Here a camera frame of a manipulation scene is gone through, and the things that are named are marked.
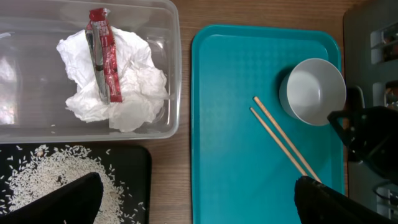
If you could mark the teal plastic tray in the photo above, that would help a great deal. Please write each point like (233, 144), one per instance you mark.
(239, 173)

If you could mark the pile of rice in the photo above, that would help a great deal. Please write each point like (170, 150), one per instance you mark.
(46, 174)

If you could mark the wooden chopstick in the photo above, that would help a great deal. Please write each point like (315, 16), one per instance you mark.
(286, 138)
(278, 142)

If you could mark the clear plastic bin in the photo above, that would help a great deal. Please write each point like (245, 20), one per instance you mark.
(34, 83)

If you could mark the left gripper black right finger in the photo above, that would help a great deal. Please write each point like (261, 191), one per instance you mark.
(318, 204)

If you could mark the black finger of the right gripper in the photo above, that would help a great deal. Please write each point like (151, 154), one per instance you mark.
(371, 134)

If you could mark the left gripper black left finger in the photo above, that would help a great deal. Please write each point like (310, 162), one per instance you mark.
(77, 202)

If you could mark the red snack wrapper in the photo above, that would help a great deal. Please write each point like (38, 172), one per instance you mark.
(102, 46)

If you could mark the white napkin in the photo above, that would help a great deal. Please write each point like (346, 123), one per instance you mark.
(142, 84)

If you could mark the grey-green bowl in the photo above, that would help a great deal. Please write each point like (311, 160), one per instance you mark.
(312, 90)

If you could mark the black tray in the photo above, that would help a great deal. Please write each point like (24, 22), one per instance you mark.
(133, 168)

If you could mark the grey dishwasher rack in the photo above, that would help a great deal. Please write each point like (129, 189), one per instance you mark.
(370, 48)

